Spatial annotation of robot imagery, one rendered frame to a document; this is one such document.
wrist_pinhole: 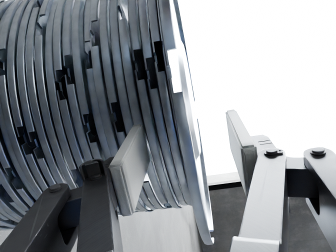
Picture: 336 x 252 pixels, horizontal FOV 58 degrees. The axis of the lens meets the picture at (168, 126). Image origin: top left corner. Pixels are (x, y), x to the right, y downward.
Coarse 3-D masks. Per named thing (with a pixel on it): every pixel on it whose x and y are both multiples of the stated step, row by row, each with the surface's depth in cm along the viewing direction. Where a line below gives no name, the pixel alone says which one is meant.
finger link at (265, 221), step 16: (256, 160) 13; (272, 160) 13; (256, 176) 12; (272, 176) 12; (256, 192) 11; (272, 192) 11; (256, 208) 10; (272, 208) 10; (288, 208) 13; (256, 224) 9; (272, 224) 9; (288, 224) 13; (240, 240) 8; (256, 240) 8; (272, 240) 8
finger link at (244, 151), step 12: (228, 120) 19; (240, 120) 19; (228, 132) 21; (240, 132) 16; (240, 144) 15; (252, 144) 14; (240, 156) 15; (252, 156) 14; (240, 168) 16; (252, 168) 15; (240, 180) 17
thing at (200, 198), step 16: (160, 0) 19; (176, 0) 38; (160, 16) 19; (176, 16) 40; (176, 32) 34; (176, 48) 18; (176, 64) 25; (176, 80) 22; (176, 96) 18; (192, 96) 36; (176, 112) 18; (192, 112) 27; (176, 128) 18; (192, 128) 27; (192, 144) 28; (192, 160) 19; (192, 176) 19; (192, 192) 20; (208, 192) 40; (208, 208) 37; (208, 224) 34; (208, 240) 24
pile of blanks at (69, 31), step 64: (0, 0) 35; (64, 0) 29; (128, 0) 27; (0, 64) 28; (64, 64) 26; (128, 64) 25; (0, 128) 27; (64, 128) 28; (128, 128) 26; (0, 192) 31
